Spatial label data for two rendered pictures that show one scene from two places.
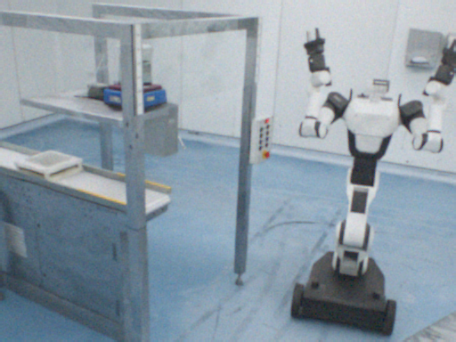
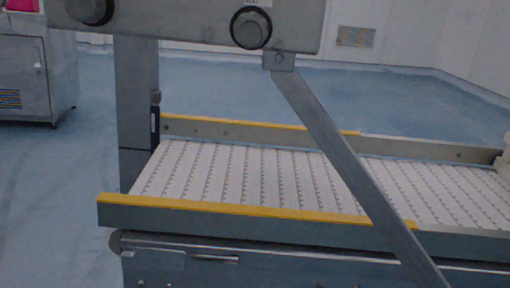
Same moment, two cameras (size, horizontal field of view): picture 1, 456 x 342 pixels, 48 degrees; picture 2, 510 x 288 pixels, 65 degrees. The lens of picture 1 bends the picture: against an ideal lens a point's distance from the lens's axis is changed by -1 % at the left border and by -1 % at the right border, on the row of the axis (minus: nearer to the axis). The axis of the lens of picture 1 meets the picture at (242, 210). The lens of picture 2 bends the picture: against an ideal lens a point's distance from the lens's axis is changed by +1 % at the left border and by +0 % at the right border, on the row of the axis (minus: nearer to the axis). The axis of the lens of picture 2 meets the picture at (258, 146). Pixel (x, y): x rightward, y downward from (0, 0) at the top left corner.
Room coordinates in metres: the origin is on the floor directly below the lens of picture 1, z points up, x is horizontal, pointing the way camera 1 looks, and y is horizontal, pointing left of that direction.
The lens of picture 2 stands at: (2.71, 0.31, 1.09)
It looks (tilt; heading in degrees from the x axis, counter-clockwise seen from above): 23 degrees down; 150
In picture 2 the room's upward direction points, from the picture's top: 6 degrees clockwise
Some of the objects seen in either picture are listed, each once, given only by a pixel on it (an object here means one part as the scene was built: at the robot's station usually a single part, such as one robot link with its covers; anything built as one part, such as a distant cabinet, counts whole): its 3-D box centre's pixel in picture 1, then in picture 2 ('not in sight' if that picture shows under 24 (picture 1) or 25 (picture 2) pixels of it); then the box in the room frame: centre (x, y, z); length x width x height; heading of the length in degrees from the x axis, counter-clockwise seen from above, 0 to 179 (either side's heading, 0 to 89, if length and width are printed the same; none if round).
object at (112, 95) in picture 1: (136, 94); not in sight; (2.29, 0.50, 1.31); 0.21 x 0.20 x 0.09; 152
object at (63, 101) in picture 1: (99, 105); not in sight; (2.33, 0.68, 1.25); 0.62 x 0.38 x 0.04; 62
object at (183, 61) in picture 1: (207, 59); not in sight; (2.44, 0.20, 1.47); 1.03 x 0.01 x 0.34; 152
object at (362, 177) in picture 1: (363, 168); not in sight; (2.85, -0.69, 0.84); 0.28 x 0.13 x 0.18; 167
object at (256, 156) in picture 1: (260, 139); not in sight; (2.90, -0.08, 0.97); 0.17 x 0.06 x 0.26; 152
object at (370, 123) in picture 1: (370, 124); not in sight; (2.82, -0.69, 1.11); 0.34 x 0.30 x 0.36; 77
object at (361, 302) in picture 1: (347, 273); not in sight; (2.74, -0.67, 0.19); 0.64 x 0.52 x 0.33; 167
